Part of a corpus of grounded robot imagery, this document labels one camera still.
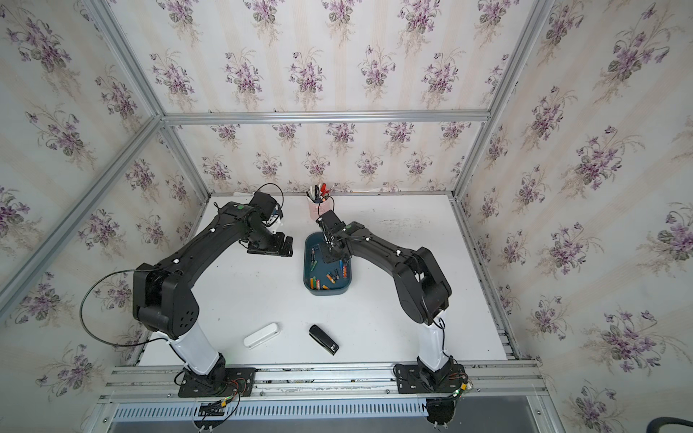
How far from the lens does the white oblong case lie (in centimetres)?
79

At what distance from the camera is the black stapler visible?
0.78 meters

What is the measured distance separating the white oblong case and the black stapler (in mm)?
114
